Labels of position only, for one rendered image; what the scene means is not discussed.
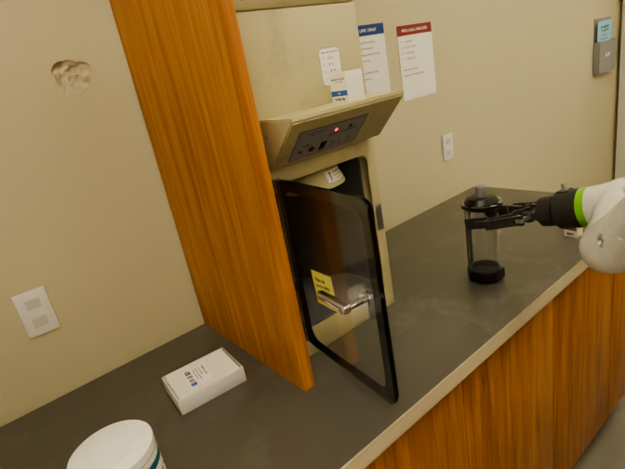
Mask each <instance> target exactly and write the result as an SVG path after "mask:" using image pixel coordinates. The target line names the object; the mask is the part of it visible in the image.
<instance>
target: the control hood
mask: <svg viewBox="0 0 625 469"><path fill-rule="evenodd" d="M403 96H404V91H403V90H402V89H400V90H392V91H383V92H375V93H366V94H365V98H362V99H360V100H353V101H349V102H340V103H333V102H330V103H327V104H323V105H319V106H315V107H312V108H308V109H304V110H300V111H296V112H293V113H289V114H282V115H278V116H275V117H271V118H267V119H263V120H260V121H259V125H260V130H261V134H262V138H263V143H264V147H265V152H266V156H267V160H268V165H269V169H278V168H282V167H285V166H288V165H291V164H294V163H297V162H299V161H302V160H305V159H308V158H311V157H314V156H317V155H319V154H324V153H327V152H330V151H333V150H336V149H338V148H341V147H344V146H347V145H350V144H353V143H356V142H358V141H363V140H366V139H369V138H372V137H375V136H378V135H379V134H380V132H381V131H382V130H383V128H384V127H385V125H386V123H387V122H388V120H389V119H390V117H391V115H392V113H393V111H394V110H395V108H396V106H397V105H398V103H399V101H400V100H401V99H402V97H403ZM363 114H369V115H368V116H367V118H366V120H365V122H364V123H363V125H362V127H361V129H360V131H359V132H358V134H357V136H356V138H355V140H354V141H353V142H350V143H347V144H344V145H341V146H339V147H336V148H333V149H330V150H327V151H323V152H321V153H318V154H313V155H310V156H307V157H304V158H301V159H299V160H296V161H293V162H290V163H288V160H289V158H290V156H291V154H292V152H293V149H294V147H295V144H296V142H297V140H298V137H299V134H300V133H301V132H305V131H308V130H312V129H315V128H319V127H324V126H327V125H331V124H334V123H338V122H340V121H344V120H347V119H351V118H354V117H357V116H360V115H363Z"/></svg>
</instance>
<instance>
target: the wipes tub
mask: <svg viewBox="0 0 625 469"><path fill-rule="evenodd" d="M67 469H166V466H165V463H164V460H163V457H162V455H161V452H160V449H159V447H158V445H157V442H156V440H155V437H154V434H153V430H152V428H151V426H150V425H149V424H148V423H146V422H143V421H139V420H127V421H121V422H116V423H113V424H111V425H108V426H106V427H104V428H102V429H100V430H98V432H96V433H95V434H93V435H91V436H90V437H89V438H87V439H86V440H85V441H84V442H83V443H82V444H81V445H80V446H79V447H78V448H77V449H76V450H75V452H74V453H73V455H72V456H71V458H70V460H69V461H68V464H67Z"/></svg>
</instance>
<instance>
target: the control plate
mask: <svg viewBox="0 0 625 469"><path fill-rule="evenodd" d="M368 115H369V114H363V115H360V116H357V117H354V118H351V119H347V120H344V121H340V122H338V123H334V124H331V125H327V126H324V127H319V128H315V129H312V130H308V131H305V132H301V133H300V134H299V137H298V140H297V142H296V144H295V147H294V149H293V152H292V154H291V156H290V158H289V160H288V163H290V162H293V161H296V160H299V159H301V158H304V157H307V156H310V155H313V154H318V153H321V152H323V151H327V150H330V149H333V148H336V147H339V146H341V145H344V144H347V143H350V142H353V141H354V140H355V138H356V136H357V134H358V132H359V131H360V129H361V127H362V125H363V123H364V122H365V120H366V118H367V116H368ZM351 123H352V126H351V127H349V124H351ZM337 127H338V128H339V129H338V130H337V131H334V130H335V128H337ZM349 135H351V136H350V138H347V137H348V136H349ZM340 138H342V141H339V139H340ZM333 140H334V142H335V143H331V142H332V141H333ZM322 141H327V142H326V145H325V147H324V149H321V150H318V149H319V147H320V144H321V142H322ZM312 146H313V147H314V150H313V151H312V152H309V149H310V148H311V147H312ZM299 151H302V153H301V154H298V152H299Z"/></svg>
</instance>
